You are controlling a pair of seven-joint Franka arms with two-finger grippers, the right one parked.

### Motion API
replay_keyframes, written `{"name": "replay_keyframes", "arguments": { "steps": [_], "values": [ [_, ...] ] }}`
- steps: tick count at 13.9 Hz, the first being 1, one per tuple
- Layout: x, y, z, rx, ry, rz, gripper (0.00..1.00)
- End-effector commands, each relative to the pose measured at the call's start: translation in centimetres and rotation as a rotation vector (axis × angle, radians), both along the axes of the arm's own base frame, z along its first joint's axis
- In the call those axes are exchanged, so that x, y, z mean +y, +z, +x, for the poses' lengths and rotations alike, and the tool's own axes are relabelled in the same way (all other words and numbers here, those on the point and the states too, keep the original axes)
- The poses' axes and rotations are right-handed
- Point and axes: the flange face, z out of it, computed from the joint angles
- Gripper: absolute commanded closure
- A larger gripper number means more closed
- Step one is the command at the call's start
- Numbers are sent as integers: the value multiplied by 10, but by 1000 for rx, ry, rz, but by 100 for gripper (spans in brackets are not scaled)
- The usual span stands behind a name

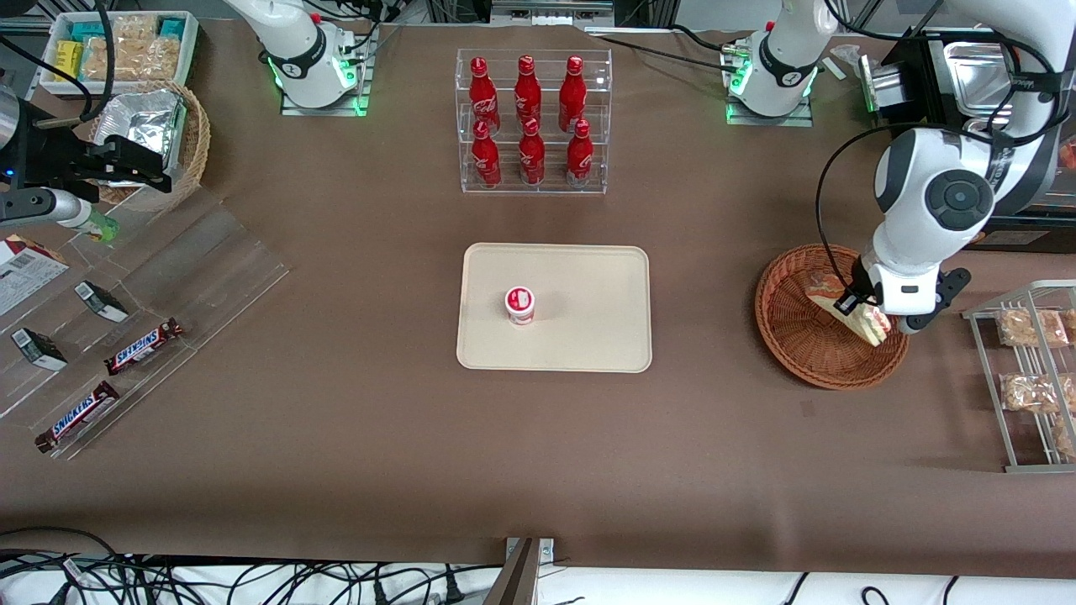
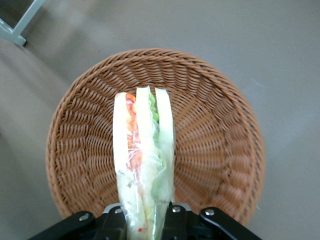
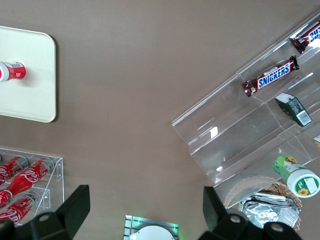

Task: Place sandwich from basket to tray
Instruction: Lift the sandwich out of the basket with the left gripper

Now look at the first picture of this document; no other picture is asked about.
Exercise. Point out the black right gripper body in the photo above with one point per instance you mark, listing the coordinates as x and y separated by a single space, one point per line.
52 157

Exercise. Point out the triangular sandwich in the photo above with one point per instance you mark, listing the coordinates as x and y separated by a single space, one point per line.
870 326

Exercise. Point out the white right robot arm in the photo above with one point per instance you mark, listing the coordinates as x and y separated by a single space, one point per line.
294 42

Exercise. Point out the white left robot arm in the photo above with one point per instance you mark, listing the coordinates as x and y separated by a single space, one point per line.
933 193

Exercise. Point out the light wicker basket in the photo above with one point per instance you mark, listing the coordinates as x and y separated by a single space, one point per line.
197 143

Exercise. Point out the dark brown wicker basket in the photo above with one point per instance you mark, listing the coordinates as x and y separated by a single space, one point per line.
799 344

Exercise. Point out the beige plastic tray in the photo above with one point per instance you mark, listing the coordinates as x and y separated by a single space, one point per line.
588 328

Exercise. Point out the silver foil bag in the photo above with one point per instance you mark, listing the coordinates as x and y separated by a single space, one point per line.
143 113

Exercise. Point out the clear bag of fried snack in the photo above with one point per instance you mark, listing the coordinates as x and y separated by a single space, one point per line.
1066 439
1030 328
1030 392

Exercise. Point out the clear bag of crackers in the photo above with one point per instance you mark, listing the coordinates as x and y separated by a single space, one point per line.
133 28
130 60

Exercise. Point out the yellow snack box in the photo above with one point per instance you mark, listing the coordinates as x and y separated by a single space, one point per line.
69 60

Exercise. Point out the white plastic bin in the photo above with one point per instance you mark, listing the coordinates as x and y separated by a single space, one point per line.
189 63

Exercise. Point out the clear acrylic display stand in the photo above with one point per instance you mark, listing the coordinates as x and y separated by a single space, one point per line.
210 269

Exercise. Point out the red and white carton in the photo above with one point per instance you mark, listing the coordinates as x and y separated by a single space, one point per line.
25 273

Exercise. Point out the teal snack box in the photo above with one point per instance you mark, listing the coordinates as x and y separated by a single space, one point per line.
171 28
87 31

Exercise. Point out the small black and white box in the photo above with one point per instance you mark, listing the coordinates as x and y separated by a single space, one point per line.
101 301
38 349

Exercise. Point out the Snickers chocolate bar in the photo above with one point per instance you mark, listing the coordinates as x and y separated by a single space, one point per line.
77 416
143 346

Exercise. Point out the large steel pan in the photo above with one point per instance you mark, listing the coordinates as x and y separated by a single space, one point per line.
975 76

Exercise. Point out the silver box with green light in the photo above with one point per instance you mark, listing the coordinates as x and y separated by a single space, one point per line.
881 84

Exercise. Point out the small white plastic scrap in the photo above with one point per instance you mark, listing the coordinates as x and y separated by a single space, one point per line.
836 69

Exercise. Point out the clear acrylic bottle rack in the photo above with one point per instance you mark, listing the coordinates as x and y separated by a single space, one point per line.
601 126

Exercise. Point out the red cola bottle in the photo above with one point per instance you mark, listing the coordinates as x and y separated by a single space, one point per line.
531 160
482 92
572 92
527 88
579 160
486 160

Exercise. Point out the red and white yogurt cup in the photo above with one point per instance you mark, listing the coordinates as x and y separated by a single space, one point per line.
520 304

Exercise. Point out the brown table cover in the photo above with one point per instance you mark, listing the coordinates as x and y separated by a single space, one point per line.
336 470

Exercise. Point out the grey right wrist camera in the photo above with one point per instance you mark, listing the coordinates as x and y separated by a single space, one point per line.
46 207

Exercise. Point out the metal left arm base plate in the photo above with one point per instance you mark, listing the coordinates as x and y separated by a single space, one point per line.
769 121

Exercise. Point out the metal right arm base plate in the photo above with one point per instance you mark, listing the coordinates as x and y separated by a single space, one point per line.
361 84

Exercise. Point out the dark metal bar with bracket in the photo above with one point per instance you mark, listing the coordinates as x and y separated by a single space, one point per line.
514 580

